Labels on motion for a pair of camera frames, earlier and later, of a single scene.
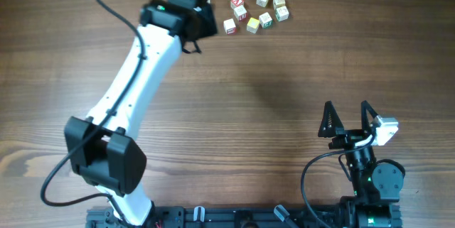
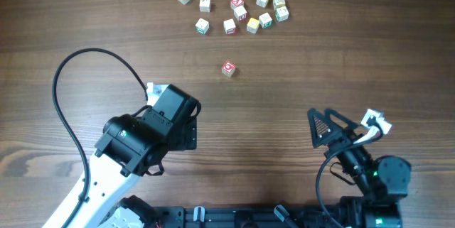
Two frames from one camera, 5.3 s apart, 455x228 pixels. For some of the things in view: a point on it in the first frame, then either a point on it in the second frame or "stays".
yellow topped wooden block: [252, 25] stays
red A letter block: [236, 2] stays
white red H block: [240, 12] stays
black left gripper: [208, 22] → [192, 133]
